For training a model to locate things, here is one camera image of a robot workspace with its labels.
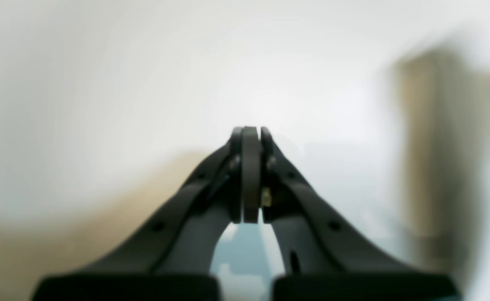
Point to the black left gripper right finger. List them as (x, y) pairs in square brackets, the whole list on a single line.
[(325, 258)]

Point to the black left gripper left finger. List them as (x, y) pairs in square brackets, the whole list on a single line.
[(169, 257)]

